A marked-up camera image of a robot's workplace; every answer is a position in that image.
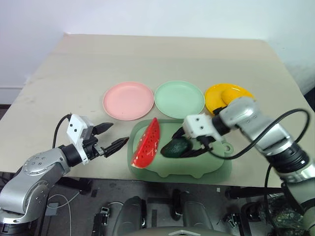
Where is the black table frame foot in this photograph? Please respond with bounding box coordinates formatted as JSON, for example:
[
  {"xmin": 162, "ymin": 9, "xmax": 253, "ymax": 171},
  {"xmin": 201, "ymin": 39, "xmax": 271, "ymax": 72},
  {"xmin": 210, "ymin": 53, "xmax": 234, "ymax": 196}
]
[
  {"xmin": 57, "ymin": 177, "xmax": 93, "ymax": 196},
  {"xmin": 224, "ymin": 186, "xmax": 284, "ymax": 201}
]

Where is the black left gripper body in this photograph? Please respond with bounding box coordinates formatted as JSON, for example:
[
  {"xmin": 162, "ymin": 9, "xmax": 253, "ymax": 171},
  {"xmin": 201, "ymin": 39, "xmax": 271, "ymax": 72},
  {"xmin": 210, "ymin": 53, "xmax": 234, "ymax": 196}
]
[{"xmin": 82, "ymin": 125, "xmax": 107, "ymax": 160}]

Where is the camouflage cloth bundle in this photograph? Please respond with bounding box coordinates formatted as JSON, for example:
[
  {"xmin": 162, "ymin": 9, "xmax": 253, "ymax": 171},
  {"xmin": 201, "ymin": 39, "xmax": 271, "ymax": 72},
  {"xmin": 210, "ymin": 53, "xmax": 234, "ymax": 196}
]
[{"xmin": 267, "ymin": 193, "xmax": 306, "ymax": 236}]

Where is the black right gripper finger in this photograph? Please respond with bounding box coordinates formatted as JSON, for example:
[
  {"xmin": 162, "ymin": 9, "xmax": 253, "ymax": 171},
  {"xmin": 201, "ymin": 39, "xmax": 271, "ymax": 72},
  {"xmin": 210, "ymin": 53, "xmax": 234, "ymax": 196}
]
[
  {"xmin": 180, "ymin": 146, "xmax": 210, "ymax": 158},
  {"xmin": 171, "ymin": 126, "xmax": 185, "ymax": 141}
]

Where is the yellow toy mango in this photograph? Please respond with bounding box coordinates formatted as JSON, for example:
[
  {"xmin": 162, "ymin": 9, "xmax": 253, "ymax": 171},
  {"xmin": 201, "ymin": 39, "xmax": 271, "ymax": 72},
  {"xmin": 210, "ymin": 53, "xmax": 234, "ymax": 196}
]
[{"xmin": 220, "ymin": 88, "xmax": 244, "ymax": 107}]

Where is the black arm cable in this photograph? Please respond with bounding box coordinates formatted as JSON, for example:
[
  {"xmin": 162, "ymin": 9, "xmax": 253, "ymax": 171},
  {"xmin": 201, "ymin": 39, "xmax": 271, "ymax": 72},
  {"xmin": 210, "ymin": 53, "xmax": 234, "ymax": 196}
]
[
  {"xmin": 52, "ymin": 113, "xmax": 74, "ymax": 149},
  {"xmin": 201, "ymin": 109, "xmax": 311, "ymax": 233}
]

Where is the red toy watermelon slice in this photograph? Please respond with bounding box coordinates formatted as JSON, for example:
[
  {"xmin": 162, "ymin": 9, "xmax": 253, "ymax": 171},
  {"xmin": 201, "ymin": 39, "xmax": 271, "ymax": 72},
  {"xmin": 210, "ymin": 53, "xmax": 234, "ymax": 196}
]
[{"xmin": 130, "ymin": 117, "xmax": 161, "ymax": 171}]

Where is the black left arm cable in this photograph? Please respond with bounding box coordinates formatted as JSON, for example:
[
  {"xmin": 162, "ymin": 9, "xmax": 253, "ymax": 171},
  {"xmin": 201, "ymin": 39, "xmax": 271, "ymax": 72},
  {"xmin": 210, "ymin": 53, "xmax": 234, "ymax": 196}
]
[{"xmin": 52, "ymin": 113, "xmax": 74, "ymax": 149}]

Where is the dark green toy avocado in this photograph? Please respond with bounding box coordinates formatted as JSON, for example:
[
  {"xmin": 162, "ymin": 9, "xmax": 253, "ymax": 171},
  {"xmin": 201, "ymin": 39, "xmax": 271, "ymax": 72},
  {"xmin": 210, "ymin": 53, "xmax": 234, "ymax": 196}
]
[{"xmin": 160, "ymin": 137, "xmax": 194, "ymax": 158}]

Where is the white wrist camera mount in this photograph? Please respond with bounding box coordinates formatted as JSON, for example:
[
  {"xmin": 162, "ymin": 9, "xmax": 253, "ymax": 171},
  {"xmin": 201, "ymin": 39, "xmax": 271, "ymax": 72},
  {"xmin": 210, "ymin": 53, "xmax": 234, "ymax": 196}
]
[
  {"xmin": 183, "ymin": 113, "xmax": 225, "ymax": 144},
  {"xmin": 65, "ymin": 114, "xmax": 95, "ymax": 166}
]

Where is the light green plate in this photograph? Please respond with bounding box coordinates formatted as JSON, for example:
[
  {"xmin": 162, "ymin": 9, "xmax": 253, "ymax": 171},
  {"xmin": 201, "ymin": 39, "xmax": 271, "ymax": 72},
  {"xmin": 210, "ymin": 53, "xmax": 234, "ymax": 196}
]
[{"xmin": 154, "ymin": 79, "xmax": 206, "ymax": 119}]

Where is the pink plate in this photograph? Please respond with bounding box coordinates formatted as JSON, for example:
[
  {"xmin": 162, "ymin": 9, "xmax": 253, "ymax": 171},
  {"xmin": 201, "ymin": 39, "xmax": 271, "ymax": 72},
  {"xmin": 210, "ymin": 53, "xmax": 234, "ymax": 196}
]
[{"xmin": 102, "ymin": 81, "xmax": 155, "ymax": 121}]

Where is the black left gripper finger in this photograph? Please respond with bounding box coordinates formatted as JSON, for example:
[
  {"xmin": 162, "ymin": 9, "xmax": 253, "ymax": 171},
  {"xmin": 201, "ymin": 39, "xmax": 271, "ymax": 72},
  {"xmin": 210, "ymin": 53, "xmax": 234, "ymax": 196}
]
[
  {"xmin": 94, "ymin": 121, "xmax": 114, "ymax": 135},
  {"xmin": 104, "ymin": 136, "xmax": 130, "ymax": 158}
]

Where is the yellow plate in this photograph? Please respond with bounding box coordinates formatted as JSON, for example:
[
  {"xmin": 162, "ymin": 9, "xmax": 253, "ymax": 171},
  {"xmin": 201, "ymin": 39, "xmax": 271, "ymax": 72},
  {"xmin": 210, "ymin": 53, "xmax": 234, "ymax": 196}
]
[{"xmin": 204, "ymin": 83, "xmax": 256, "ymax": 117}]

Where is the dark rounded robot leg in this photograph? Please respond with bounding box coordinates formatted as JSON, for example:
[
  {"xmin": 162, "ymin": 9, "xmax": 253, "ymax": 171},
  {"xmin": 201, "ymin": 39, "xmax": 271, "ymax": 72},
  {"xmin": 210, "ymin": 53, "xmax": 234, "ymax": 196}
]
[
  {"xmin": 181, "ymin": 193, "xmax": 215, "ymax": 230},
  {"xmin": 115, "ymin": 196, "xmax": 146, "ymax": 232}
]

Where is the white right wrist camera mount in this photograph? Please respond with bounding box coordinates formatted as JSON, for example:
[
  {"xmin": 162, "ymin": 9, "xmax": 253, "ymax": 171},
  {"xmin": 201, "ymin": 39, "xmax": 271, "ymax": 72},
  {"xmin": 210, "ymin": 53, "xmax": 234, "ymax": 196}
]
[{"xmin": 183, "ymin": 113, "xmax": 225, "ymax": 144}]

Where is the white floor cable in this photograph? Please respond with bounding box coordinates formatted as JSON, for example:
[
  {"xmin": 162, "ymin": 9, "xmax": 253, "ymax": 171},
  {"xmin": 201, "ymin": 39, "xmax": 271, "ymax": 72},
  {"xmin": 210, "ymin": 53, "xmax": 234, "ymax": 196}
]
[{"xmin": 47, "ymin": 192, "xmax": 81, "ymax": 236}]

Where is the grey power adapter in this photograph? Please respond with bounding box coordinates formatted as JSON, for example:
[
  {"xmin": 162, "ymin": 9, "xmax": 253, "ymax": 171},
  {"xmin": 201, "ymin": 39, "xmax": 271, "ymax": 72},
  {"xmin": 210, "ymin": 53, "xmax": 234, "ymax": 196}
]
[{"xmin": 47, "ymin": 202, "xmax": 60, "ymax": 217}]

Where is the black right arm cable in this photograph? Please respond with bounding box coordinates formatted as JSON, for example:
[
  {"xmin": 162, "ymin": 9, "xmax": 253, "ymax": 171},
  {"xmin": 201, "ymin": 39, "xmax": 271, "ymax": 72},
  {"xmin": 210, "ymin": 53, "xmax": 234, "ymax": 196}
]
[{"xmin": 201, "ymin": 109, "xmax": 311, "ymax": 233}]

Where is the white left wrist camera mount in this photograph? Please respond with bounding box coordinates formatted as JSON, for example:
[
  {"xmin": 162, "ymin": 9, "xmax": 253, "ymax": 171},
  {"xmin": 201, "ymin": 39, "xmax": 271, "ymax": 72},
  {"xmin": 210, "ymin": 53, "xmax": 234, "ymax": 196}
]
[{"xmin": 65, "ymin": 114, "xmax": 95, "ymax": 166}]

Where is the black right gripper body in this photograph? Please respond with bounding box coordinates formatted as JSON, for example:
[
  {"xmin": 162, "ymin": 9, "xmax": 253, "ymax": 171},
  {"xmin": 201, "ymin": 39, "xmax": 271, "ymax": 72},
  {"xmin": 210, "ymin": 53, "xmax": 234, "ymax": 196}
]
[{"xmin": 182, "ymin": 127, "xmax": 215, "ymax": 150}]

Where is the black metal bracket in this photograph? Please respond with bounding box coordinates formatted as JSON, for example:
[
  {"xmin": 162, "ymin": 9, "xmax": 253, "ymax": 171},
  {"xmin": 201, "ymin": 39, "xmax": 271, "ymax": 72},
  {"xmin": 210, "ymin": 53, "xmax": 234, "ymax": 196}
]
[
  {"xmin": 225, "ymin": 212, "xmax": 247, "ymax": 236},
  {"xmin": 93, "ymin": 206, "xmax": 112, "ymax": 236}
]

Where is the green cutting board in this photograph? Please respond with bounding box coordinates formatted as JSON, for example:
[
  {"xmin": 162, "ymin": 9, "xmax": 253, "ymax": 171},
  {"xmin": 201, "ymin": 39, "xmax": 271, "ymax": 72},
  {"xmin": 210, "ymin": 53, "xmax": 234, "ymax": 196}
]
[{"xmin": 127, "ymin": 118, "xmax": 233, "ymax": 183}]

